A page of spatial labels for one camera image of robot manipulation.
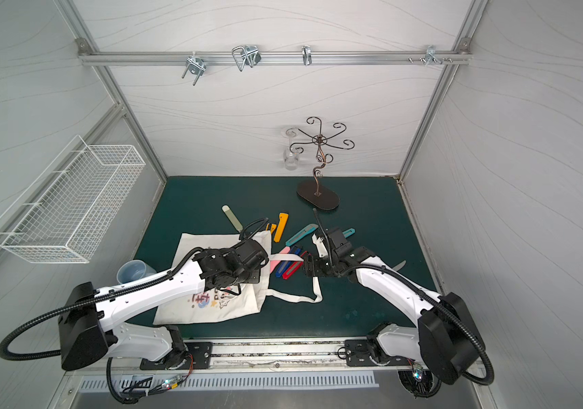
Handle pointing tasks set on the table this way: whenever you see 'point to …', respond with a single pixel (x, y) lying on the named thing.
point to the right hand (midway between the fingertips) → (310, 266)
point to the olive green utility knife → (233, 217)
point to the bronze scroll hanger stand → (319, 194)
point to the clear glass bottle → (291, 154)
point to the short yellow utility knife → (273, 228)
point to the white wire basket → (62, 216)
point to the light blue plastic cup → (133, 270)
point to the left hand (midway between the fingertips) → (256, 272)
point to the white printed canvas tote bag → (212, 303)
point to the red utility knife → (294, 267)
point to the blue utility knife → (285, 264)
